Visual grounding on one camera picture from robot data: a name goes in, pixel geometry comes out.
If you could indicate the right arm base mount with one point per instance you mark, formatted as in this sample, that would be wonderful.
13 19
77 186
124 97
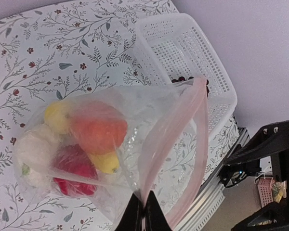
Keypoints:
272 141

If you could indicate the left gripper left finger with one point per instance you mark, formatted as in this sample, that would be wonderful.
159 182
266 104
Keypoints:
133 216

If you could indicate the yellow corn toy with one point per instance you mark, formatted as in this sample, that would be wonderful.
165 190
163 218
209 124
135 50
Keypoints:
56 116
107 163

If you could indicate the dark red grape bunch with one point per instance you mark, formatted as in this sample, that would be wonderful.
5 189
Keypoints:
190 81

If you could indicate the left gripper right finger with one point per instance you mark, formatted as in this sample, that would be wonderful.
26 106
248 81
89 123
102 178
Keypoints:
154 219

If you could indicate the orange pumpkin toy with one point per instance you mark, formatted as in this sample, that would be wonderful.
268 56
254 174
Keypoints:
98 128

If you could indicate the floral table mat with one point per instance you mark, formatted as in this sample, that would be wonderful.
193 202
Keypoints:
51 53

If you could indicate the white plastic basket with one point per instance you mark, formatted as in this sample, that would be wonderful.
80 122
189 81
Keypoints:
173 47

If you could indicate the red pepper toy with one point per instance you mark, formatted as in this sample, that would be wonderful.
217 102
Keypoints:
72 159

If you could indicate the white cauliflower toy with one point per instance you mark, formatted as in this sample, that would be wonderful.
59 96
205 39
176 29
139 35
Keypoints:
34 152

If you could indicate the pink small basket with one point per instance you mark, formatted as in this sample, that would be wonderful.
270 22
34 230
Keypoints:
265 190

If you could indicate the clear zip top bag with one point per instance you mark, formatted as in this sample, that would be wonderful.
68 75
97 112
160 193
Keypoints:
165 149

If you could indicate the aluminium front rail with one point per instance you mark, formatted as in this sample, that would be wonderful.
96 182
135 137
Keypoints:
210 195

